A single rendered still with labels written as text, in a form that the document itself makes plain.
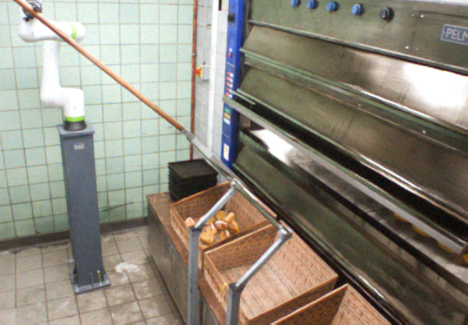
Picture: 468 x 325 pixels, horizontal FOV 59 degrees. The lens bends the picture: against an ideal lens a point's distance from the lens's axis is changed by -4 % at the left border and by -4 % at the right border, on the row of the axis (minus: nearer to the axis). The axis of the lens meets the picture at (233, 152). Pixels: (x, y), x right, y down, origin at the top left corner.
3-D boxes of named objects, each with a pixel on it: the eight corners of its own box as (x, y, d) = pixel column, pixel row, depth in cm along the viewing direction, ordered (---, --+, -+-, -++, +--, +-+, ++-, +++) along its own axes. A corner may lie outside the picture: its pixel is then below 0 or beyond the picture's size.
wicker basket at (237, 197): (233, 211, 306) (236, 176, 296) (274, 254, 259) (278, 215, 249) (169, 224, 285) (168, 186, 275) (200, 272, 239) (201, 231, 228)
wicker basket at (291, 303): (277, 257, 256) (282, 218, 246) (332, 320, 209) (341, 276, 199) (201, 275, 237) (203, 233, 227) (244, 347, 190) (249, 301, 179)
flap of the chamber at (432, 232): (221, 100, 273) (248, 104, 282) (459, 255, 124) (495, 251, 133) (222, 97, 272) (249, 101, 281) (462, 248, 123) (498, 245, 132)
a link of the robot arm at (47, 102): (48, 104, 273) (48, 21, 262) (69, 107, 270) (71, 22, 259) (35, 106, 261) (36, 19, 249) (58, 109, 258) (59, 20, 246)
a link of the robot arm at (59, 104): (68, 114, 274) (65, 85, 267) (89, 116, 271) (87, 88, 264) (56, 119, 262) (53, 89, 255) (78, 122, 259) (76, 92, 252)
